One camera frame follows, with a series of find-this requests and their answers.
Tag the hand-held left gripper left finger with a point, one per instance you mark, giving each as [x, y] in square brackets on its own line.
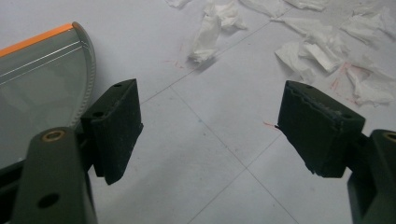
[115, 130]

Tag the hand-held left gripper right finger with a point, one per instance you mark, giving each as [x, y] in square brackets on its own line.
[317, 133]

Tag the white tissues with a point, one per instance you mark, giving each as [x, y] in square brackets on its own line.
[205, 34]

